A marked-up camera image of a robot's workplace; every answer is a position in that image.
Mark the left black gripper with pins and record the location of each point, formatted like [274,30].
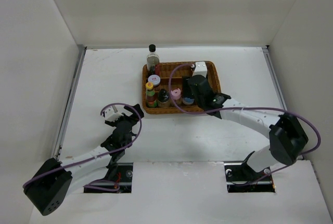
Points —
[133,118]

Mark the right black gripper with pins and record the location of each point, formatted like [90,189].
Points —
[186,88]

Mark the white blue cylindrical shaker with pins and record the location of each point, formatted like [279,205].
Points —
[188,100]

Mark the pink cap spice shaker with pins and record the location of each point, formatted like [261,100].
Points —
[176,97]

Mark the red green sauce bottle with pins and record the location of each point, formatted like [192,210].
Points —
[150,95]

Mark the black cap pepper shaker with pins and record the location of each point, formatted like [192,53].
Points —
[163,98]

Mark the small jar white lid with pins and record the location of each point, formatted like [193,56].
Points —
[155,80]

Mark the dark soy sauce bottle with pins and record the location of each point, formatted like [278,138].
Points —
[153,62]

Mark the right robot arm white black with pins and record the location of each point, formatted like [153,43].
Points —
[286,136]

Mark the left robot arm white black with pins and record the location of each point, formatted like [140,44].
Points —
[57,179]

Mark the brown wicker divided basket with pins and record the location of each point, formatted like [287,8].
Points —
[165,71]

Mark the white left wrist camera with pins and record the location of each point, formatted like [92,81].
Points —
[111,114]

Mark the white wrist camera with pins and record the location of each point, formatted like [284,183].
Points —
[111,114]
[199,68]

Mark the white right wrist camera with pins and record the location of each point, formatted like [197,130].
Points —
[199,68]

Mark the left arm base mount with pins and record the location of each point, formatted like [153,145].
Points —
[118,179]

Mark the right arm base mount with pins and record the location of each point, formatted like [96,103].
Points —
[240,178]

